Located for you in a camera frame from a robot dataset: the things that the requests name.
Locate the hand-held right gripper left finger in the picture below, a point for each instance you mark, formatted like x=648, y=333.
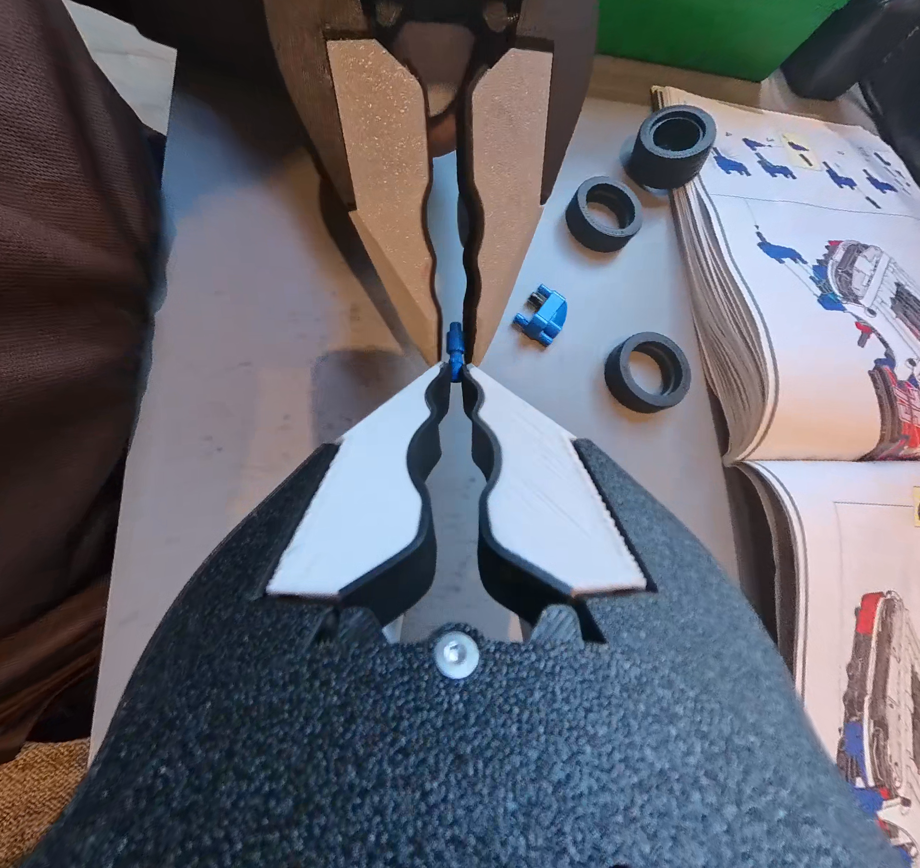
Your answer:
x=359, y=509

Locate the grey desk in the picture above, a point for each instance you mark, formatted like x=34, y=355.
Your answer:
x=251, y=307

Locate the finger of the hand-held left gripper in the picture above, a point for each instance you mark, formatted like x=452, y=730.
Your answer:
x=510, y=164
x=381, y=164

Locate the black toy tyre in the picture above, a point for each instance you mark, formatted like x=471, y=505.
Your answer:
x=582, y=218
x=618, y=379
x=675, y=164

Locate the blue toy brick connector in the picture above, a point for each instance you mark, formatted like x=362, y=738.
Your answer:
x=546, y=316

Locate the open instruction booklet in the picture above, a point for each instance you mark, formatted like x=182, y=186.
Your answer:
x=790, y=307

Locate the green plastic bin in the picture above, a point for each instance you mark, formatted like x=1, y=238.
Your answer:
x=719, y=6

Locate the long blue toy pin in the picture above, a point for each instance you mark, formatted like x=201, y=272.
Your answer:
x=455, y=350

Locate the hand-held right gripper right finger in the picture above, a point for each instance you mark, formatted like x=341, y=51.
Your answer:
x=553, y=516

